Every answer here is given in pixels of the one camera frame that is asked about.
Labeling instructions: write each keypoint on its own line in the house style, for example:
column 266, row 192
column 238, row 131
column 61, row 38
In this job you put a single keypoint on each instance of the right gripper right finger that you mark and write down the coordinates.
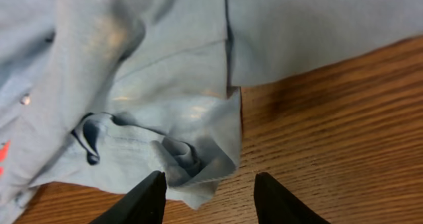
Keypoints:
column 275, row 204

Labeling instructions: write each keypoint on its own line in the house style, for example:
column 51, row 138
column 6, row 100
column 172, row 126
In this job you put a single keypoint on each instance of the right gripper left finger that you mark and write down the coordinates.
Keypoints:
column 144, row 204

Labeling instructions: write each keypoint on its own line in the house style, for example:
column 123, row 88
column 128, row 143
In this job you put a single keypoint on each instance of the light blue t-shirt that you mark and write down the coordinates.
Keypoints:
column 101, row 93

